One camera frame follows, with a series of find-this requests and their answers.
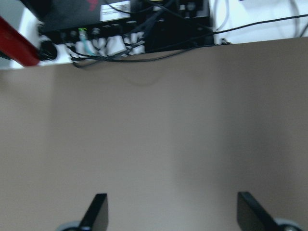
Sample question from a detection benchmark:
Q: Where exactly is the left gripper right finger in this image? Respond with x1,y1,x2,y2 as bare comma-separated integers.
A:
237,192,280,231

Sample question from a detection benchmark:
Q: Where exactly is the red cylindrical bottle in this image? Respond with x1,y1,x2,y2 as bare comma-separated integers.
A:
0,17,40,66

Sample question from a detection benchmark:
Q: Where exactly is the black mini computer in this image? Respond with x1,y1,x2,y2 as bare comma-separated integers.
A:
42,0,131,33

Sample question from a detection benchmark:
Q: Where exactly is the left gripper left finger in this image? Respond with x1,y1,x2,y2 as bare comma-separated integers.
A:
78,193,108,231

